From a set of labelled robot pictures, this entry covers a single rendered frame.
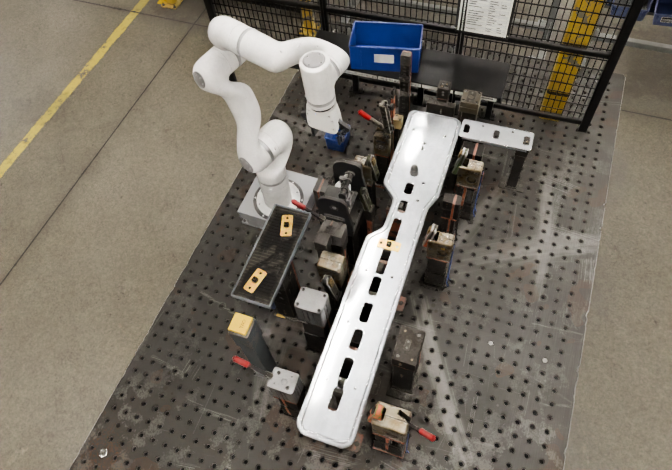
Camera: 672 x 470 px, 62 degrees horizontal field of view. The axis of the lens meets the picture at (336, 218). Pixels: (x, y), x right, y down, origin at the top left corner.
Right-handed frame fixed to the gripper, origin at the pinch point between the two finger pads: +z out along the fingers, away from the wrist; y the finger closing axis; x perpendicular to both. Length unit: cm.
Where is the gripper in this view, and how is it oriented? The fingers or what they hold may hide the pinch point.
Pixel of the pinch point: (328, 135)
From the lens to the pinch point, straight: 178.8
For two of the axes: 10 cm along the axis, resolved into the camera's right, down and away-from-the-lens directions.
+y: 8.9, 3.4, -3.2
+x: 4.5, -7.9, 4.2
